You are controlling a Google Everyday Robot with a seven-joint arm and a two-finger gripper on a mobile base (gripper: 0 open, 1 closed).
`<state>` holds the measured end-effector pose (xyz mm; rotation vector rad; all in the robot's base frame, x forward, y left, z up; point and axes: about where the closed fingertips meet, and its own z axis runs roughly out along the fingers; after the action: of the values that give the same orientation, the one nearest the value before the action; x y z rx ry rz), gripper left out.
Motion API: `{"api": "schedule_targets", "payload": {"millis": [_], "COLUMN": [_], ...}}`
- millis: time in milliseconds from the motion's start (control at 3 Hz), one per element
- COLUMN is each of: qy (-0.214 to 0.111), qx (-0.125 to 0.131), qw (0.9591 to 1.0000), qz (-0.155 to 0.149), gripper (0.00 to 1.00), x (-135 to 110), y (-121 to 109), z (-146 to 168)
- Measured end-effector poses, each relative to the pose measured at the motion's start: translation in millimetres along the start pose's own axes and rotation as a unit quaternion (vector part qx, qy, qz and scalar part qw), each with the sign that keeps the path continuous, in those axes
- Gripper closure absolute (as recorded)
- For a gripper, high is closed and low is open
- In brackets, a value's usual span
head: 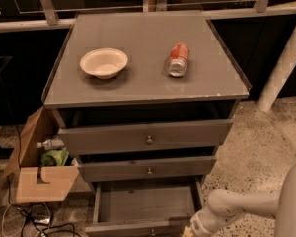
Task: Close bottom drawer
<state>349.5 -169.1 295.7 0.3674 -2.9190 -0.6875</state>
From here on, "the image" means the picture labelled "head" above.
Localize clear plastic water bottle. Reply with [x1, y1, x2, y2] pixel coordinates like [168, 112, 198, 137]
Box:
[37, 138, 64, 151]

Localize green plastic bag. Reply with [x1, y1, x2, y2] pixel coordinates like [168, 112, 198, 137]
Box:
[41, 147, 69, 167]

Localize white floor cable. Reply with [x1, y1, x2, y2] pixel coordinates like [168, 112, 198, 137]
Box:
[1, 200, 53, 237]

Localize white diagonal pole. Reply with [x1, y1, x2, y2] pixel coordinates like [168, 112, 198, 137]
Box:
[257, 26, 296, 112]

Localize grey middle drawer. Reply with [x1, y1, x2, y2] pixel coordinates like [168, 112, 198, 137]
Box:
[78, 156, 216, 182]

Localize black floor cables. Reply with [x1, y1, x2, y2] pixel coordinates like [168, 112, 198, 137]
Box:
[6, 178, 82, 237]

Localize grey bottom drawer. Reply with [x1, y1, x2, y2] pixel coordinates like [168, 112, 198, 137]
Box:
[85, 176, 203, 237]

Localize white paper bowl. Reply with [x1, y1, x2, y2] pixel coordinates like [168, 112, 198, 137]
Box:
[80, 48, 128, 80]

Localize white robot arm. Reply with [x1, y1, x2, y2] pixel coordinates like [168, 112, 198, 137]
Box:
[182, 164, 296, 237]

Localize brown cardboard box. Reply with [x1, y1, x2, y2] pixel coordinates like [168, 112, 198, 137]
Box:
[3, 107, 78, 203]

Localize grey drawer cabinet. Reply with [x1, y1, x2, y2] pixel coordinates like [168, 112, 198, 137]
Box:
[41, 11, 252, 196]

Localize grey drawer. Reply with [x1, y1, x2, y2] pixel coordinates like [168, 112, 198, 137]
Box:
[85, 176, 203, 237]
[78, 156, 216, 182]
[58, 119, 233, 156]

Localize red labelled plastic bottle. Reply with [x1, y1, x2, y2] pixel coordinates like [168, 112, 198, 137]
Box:
[167, 42, 189, 77]

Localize grey top drawer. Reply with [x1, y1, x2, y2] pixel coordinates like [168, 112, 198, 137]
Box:
[58, 119, 233, 156]

